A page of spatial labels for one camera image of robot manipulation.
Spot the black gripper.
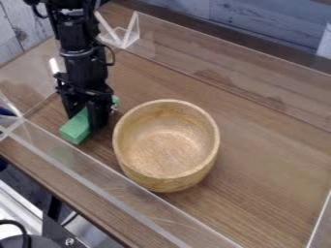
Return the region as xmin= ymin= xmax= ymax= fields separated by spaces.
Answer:
xmin=55 ymin=47 xmax=113 ymax=133

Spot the green rectangular block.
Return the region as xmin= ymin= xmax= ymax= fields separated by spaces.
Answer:
xmin=60 ymin=95 xmax=120 ymax=144

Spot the brown wooden bowl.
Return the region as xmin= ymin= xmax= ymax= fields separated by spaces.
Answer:
xmin=112 ymin=99 xmax=220 ymax=193

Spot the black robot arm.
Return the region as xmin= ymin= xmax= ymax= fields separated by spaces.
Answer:
xmin=23 ymin=0 xmax=116 ymax=133

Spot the clear acrylic tray wall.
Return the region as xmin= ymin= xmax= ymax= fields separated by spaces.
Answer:
xmin=0 ymin=7 xmax=331 ymax=248

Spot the black metal bracket with screw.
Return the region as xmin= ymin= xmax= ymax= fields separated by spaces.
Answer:
xmin=41 ymin=214 xmax=89 ymax=248

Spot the black cable bottom left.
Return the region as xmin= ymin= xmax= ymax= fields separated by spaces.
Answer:
xmin=0 ymin=219 xmax=31 ymax=248

